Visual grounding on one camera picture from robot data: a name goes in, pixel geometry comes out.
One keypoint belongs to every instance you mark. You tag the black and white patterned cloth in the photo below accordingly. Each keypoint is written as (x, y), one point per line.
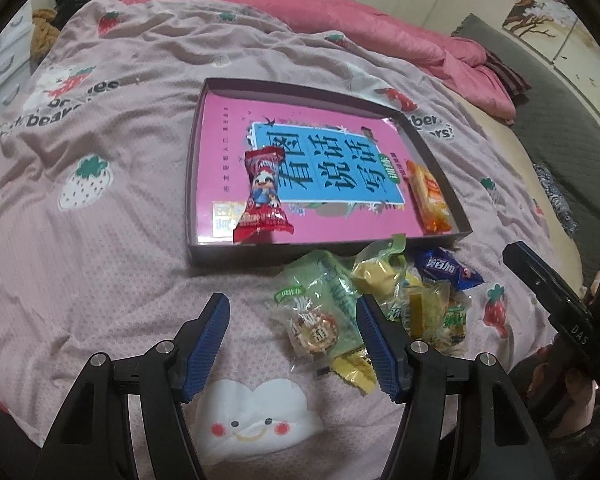
(555, 200)

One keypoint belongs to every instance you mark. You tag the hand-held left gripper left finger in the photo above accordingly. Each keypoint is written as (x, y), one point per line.
(210, 340)

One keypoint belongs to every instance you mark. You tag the yellow cartoon snack packet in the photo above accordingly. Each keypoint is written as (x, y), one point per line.
(355, 370)

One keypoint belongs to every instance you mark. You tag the yellow and green snack packet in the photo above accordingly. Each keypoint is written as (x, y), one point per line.
(375, 270)

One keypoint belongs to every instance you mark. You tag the person's right hand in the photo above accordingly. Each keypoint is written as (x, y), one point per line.
(572, 390)

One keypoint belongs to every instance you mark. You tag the tree wall painting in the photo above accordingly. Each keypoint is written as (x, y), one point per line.
(540, 15)

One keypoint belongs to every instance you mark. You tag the clear pastry packet green label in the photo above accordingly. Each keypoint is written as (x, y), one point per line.
(440, 315)

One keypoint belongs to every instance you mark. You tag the clear packet with round biscuits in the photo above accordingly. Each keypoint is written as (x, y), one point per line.
(312, 310)

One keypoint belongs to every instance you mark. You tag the pink quilt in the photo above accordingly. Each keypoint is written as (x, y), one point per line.
(380, 20)

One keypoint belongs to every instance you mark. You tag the dark cardboard box tray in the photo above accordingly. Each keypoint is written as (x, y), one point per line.
(255, 254)

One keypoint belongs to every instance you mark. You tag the beige bed sheet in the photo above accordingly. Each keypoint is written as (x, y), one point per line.
(520, 155)

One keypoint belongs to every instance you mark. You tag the grey padded headboard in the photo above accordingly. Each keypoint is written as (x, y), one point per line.
(570, 125)

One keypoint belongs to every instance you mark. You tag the white drawer cabinet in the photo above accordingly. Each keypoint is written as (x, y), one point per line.
(2, 65)

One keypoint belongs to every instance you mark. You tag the strawberry printed pink blanket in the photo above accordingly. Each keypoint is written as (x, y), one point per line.
(105, 260)

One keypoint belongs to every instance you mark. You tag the dark striped pillow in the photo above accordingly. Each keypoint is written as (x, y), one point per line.
(507, 72)

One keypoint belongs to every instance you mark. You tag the dark clothing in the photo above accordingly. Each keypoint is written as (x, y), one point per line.
(75, 2)

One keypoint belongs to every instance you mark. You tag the blue snack packet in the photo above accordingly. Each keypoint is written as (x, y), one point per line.
(445, 267)

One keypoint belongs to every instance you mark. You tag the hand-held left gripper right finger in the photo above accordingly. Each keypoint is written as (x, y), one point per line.
(380, 350)

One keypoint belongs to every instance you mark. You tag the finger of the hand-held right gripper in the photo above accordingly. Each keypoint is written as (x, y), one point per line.
(540, 275)

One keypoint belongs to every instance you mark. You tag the red snack packet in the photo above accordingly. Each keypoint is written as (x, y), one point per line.
(262, 195)

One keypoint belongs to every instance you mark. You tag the brown knitted cloth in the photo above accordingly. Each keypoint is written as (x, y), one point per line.
(44, 35)

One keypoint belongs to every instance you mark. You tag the orange snack packet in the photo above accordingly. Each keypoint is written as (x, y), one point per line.
(430, 195)

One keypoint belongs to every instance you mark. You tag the pink and blue book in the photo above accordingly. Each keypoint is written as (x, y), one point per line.
(220, 160)

